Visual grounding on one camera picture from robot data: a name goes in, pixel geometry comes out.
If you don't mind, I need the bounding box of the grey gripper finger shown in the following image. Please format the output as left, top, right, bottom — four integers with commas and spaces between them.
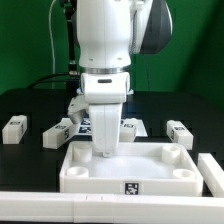
68, 96, 88, 124

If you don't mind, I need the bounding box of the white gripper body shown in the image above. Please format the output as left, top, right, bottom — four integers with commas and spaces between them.
81, 72, 130, 157

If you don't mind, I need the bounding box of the white desk top tray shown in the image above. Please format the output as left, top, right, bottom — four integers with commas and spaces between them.
59, 141, 203, 197

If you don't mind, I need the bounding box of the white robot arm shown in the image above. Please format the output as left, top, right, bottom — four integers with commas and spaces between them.
73, 0, 173, 157

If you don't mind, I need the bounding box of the white marker sheet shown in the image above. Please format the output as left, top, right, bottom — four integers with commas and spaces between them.
78, 118, 148, 137

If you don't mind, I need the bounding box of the white front fence bar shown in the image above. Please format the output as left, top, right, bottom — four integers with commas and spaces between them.
0, 192, 224, 224

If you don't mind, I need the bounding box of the white fence bar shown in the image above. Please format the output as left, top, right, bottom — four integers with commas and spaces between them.
0, 192, 224, 224
197, 153, 224, 198

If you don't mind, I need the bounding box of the white right fence bar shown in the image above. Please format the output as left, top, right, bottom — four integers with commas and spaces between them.
197, 153, 224, 198

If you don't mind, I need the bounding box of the black cable bundle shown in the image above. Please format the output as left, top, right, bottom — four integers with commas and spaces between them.
27, 72, 82, 90

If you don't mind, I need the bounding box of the black camera pole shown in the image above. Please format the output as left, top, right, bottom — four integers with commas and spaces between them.
59, 0, 78, 77

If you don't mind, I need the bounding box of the white cable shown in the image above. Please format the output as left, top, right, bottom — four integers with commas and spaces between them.
48, 0, 60, 90

